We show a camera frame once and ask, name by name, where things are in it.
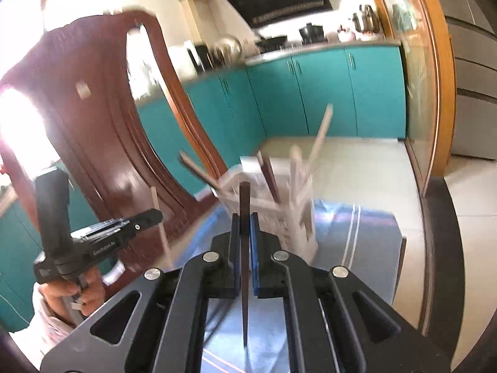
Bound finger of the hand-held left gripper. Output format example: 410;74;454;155
116;209;163;237

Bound black countertop appliance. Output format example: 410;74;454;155
186;43;212;73

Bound white plastic utensil holder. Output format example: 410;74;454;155
215;157;319;263

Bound carved wooden chair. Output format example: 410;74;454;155
0;10;230;280

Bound person's left forearm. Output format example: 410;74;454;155
31;283;80;356

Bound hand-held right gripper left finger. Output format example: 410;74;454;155
39;213;240;373

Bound grey kitchen countertop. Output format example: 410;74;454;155
136;38;402;105

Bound black wok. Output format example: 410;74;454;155
258;35;289;49

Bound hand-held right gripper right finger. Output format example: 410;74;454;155
251;213;455;373

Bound teal base cabinets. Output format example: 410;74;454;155
0;44;408;321

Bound small pink bowl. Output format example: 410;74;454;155
336;25;358;43

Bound black cooking pot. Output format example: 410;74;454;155
298;23;325;44

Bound wood framed glass door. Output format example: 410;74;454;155
361;0;457;197

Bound steel kettle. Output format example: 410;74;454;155
212;35;244;61

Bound blue striped cloth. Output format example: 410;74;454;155
186;198;406;373

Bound white chopstick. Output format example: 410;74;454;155
151;186;173;270
308;103;335;172

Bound person's left hand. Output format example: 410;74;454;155
47;268;105;319

